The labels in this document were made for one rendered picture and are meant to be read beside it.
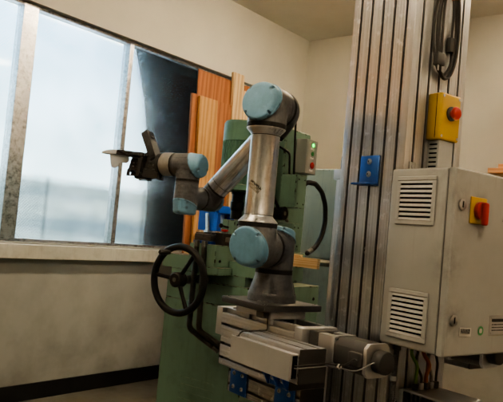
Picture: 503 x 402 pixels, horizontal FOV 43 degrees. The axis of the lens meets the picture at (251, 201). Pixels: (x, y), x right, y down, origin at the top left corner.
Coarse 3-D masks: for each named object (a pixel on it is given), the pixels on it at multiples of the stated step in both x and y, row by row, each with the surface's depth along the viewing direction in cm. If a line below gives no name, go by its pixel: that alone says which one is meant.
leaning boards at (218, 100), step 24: (192, 96) 425; (216, 96) 447; (240, 96) 462; (192, 120) 424; (216, 120) 439; (192, 144) 424; (216, 144) 443; (216, 168) 443; (192, 216) 420; (192, 240) 418
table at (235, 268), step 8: (168, 256) 279; (176, 256) 277; (184, 256) 274; (168, 264) 279; (176, 264) 276; (184, 264) 261; (232, 264) 259; (208, 272) 253; (216, 272) 251; (224, 272) 254; (232, 272) 258; (240, 272) 256; (248, 272) 254; (296, 272) 259; (296, 280) 259
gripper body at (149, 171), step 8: (136, 160) 207; (144, 160) 206; (152, 160) 205; (128, 168) 206; (136, 168) 205; (144, 168) 206; (152, 168) 204; (136, 176) 209; (144, 176) 205; (152, 176) 203; (160, 176) 205
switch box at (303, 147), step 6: (300, 144) 297; (306, 144) 295; (300, 150) 296; (306, 150) 295; (312, 150) 298; (300, 156) 296; (306, 156) 294; (312, 156) 299; (300, 162) 296; (306, 162) 294; (312, 162) 299; (300, 168) 295; (306, 168) 294; (306, 174) 301; (312, 174) 300
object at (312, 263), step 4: (296, 260) 260; (300, 260) 258; (304, 260) 257; (308, 260) 256; (312, 260) 255; (316, 260) 254; (296, 264) 259; (300, 264) 258; (304, 264) 257; (308, 264) 256; (312, 264) 255; (316, 264) 254; (312, 268) 255; (316, 268) 254
